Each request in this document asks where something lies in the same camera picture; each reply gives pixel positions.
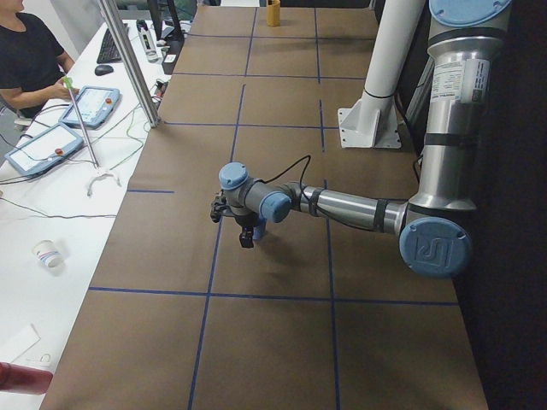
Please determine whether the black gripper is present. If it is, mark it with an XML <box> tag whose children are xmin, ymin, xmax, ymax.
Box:
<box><xmin>232</xmin><ymin>208</ymin><xmax>258</xmax><ymax>249</ymax></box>

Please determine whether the blue ribbed plastic cup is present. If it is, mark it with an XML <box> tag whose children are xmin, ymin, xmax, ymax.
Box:
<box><xmin>252</xmin><ymin>219</ymin><xmax>267</xmax><ymax>242</ymax></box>

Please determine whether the yellow bamboo holder cup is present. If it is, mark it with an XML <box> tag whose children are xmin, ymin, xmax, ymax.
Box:
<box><xmin>266</xmin><ymin>0</ymin><xmax>281</xmax><ymax>27</ymax></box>

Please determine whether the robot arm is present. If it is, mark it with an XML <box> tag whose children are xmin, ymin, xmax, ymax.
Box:
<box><xmin>210</xmin><ymin>1</ymin><xmax>511</xmax><ymax>278</ymax></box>

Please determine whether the paper cup on desk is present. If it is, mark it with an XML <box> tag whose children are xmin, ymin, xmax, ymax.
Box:
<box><xmin>32</xmin><ymin>240</ymin><xmax>63</xmax><ymax>268</ymax></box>

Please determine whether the white mounting pillar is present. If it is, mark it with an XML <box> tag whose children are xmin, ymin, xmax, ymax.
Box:
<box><xmin>338</xmin><ymin>0</ymin><xmax>426</xmax><ymax>149</ymax></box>

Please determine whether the teach pendant far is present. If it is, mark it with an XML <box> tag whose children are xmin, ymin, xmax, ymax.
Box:
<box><xmin>75</xmin><ymin>86</ymin><xmax>121</xmax><ymax>130</ymax></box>

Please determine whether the teach pendant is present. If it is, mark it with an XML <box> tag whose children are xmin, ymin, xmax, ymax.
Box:
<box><xmin>4</xmin><ymin>123</ymin><xmax>84</xmax><ymax>177</ymax></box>
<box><xmin>75</xmin><ymin>86</ymin><xmax>121</xmax><ymax>130</ymax></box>

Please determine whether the clear water bottle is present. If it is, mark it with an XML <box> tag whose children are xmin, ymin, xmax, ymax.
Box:
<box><xmin>136</xmin><ymin>20</ymin><xmax>159</xmax><ymax>63</ymax></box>

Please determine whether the teach pendant near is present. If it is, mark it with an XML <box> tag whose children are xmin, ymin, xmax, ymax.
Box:
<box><xmin>4</xmin><ymin>123</ymin><xmax>84</xmax><ymax>177</ymax></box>

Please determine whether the black computer mouse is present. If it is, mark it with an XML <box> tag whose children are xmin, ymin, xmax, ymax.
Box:
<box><xmin>94</xmin><ymin>64</ymin><xmax>114</xmax><ymax>77</ymax></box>

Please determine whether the black keyboard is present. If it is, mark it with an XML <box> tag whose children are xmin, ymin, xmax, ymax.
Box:
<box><xmin>97</xmin><ymin>28</ymin><xmax>121</xmax><ymax>65</ymax></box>

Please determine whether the metal rod with green tip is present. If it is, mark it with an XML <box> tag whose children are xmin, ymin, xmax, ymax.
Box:
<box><xmin>62</xmin><ymin>76</ymin><xmax>99</xmax><ymax>169</ymax></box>

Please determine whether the white paper sheet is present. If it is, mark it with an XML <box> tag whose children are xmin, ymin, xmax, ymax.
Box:
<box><xmin>1</xmin><ymin>324</ymin><xmax>41</xmax><ymax>363</ymax></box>

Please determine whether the red bottle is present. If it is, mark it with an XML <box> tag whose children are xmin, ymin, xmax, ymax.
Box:
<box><xmin>1</xmin><ymin>362</ymin><xmax>53</xmax><ymax>395</ymax></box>

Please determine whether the person in black shirt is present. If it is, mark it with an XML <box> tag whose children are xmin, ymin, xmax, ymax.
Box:
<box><xmin>1</xmin><ymin>1</ymin><xmax>74</xmax><ymax>118</ymax></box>

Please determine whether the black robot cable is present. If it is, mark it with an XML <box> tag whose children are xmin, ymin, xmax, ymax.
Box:
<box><xmin>268</xmin><ymin>155</ymin><xmax>312</xmax><ymax>187</ymax></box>

